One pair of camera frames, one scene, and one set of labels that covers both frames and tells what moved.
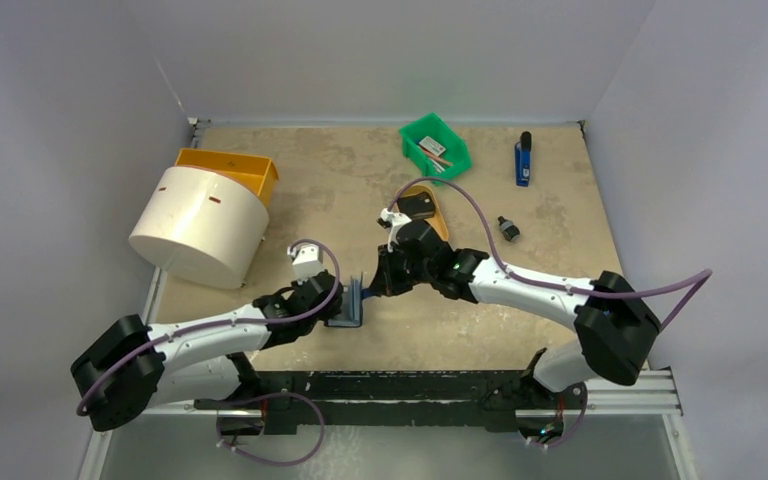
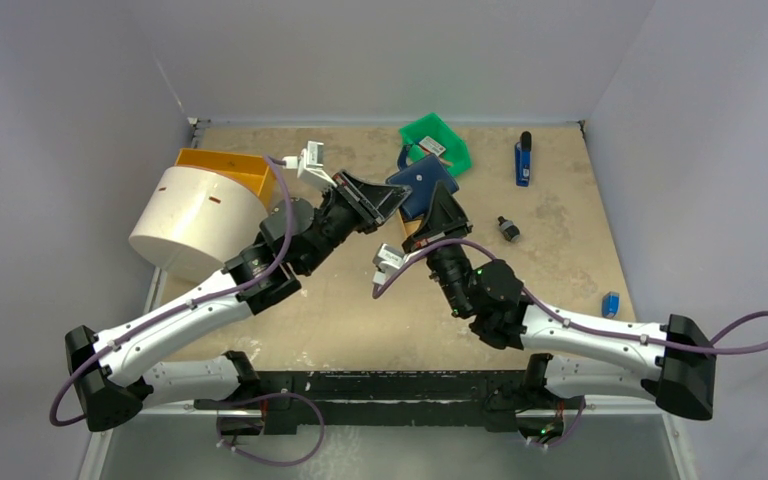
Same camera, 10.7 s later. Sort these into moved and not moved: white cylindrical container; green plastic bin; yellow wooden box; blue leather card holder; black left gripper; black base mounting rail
Moved: black left gripper; blue leather card holder
Not moved: black base mounting rail; green plastic bin; white cylindrical container; yellow wooden box
